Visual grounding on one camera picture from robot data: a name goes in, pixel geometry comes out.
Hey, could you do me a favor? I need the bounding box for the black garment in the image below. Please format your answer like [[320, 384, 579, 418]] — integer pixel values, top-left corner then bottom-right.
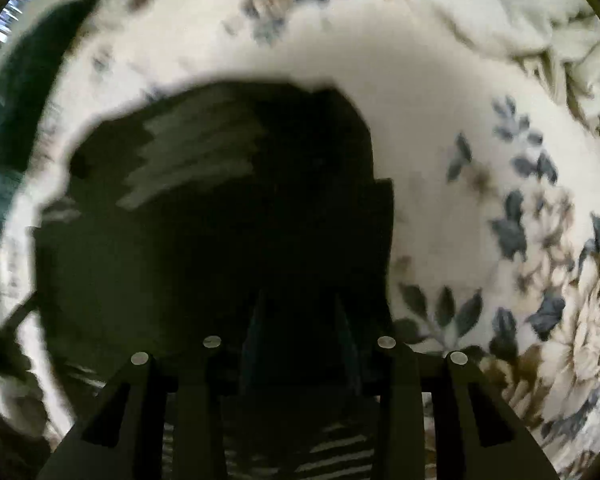
[[34, 81, 393, 467]]

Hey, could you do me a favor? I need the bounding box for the white floral bed cover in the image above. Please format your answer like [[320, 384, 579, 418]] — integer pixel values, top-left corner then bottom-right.
[[0, 0, 600, 479]]

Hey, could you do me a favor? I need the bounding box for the dark green pillow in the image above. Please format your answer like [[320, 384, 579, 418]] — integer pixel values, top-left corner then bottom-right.
[[0, 0, 98, 233]]

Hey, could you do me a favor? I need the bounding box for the cream crumpled blanket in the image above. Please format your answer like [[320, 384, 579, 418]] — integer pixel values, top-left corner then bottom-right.
[[414, 0, 600, 136]]

